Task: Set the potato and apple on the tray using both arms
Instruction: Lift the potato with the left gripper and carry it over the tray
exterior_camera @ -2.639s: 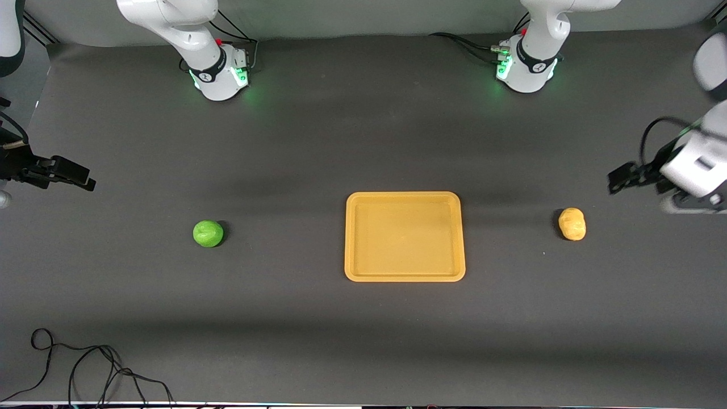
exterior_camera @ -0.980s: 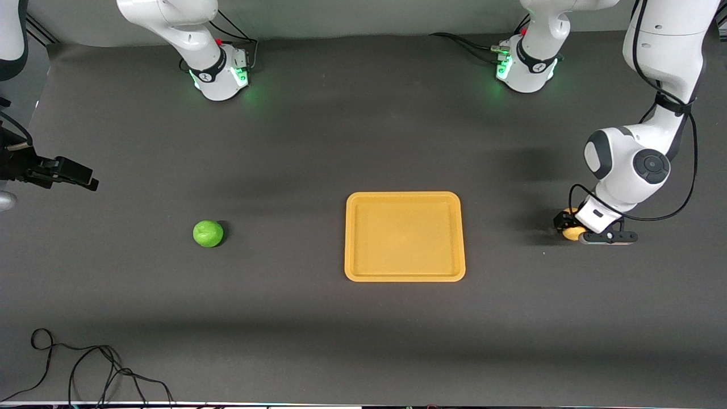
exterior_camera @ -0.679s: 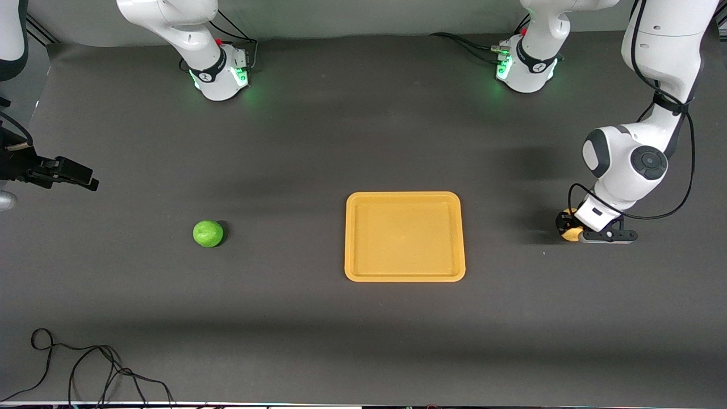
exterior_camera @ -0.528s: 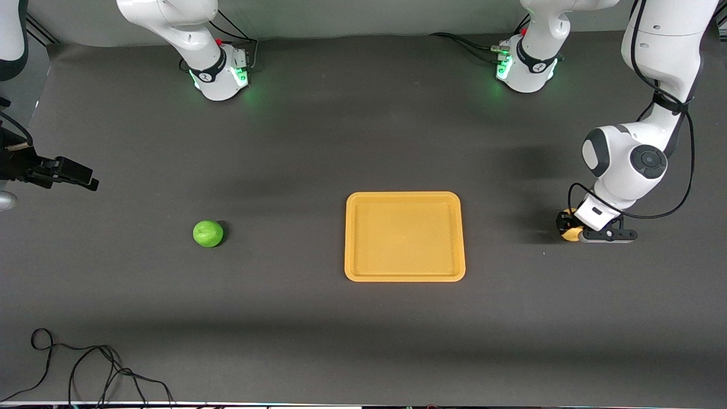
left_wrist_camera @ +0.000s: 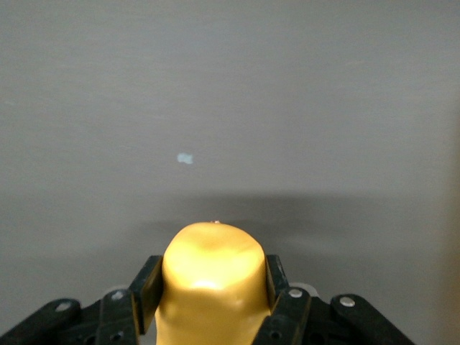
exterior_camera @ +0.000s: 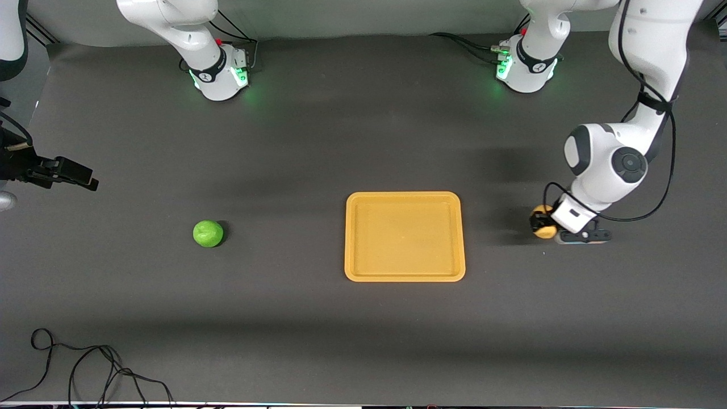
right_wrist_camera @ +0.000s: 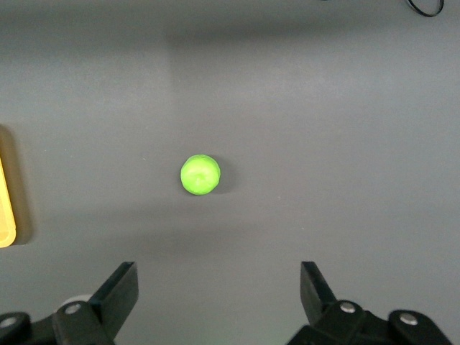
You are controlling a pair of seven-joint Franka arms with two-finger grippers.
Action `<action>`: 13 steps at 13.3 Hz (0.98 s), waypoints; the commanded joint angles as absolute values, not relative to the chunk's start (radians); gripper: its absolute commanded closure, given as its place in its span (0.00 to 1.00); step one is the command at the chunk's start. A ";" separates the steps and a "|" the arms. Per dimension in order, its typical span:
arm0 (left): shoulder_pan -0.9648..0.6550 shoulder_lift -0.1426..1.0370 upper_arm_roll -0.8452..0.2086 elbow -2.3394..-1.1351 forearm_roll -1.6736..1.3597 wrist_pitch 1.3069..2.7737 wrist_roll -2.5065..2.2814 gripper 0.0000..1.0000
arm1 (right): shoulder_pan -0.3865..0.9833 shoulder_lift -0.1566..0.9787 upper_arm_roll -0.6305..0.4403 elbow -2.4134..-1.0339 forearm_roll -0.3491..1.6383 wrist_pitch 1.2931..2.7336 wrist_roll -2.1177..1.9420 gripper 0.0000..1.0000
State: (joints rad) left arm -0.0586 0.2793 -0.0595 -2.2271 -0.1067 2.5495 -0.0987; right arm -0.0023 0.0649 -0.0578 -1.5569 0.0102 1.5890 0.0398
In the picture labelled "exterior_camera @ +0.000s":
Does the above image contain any yellow potato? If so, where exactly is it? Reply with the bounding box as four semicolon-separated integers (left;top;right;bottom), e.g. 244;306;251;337
530;205;559;240

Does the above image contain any green lime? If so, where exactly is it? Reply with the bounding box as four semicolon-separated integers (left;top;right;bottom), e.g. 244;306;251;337
193;220;224;248

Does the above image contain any yellow plastic tray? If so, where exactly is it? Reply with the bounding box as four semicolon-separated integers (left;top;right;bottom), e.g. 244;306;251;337
344;191;466;283

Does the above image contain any dark grey table mat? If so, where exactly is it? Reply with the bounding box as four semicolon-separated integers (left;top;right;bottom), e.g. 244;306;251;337
0;20;727;407

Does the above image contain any black left arm wrist cable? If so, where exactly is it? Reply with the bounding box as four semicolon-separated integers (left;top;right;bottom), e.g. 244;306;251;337
543;0;678;223

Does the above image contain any thin black loose cable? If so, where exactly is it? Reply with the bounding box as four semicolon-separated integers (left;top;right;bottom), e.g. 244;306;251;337
0;328;174;407

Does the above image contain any black left arm base cable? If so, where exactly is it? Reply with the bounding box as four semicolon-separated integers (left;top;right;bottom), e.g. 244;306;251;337
430;11;532;64

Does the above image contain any black arm base cable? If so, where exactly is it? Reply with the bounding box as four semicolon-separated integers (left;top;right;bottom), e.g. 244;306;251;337
179;10;260;73
430;11;532;64

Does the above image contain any black right arm base cable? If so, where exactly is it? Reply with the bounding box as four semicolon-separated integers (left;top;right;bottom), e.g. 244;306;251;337
179;10;260;73

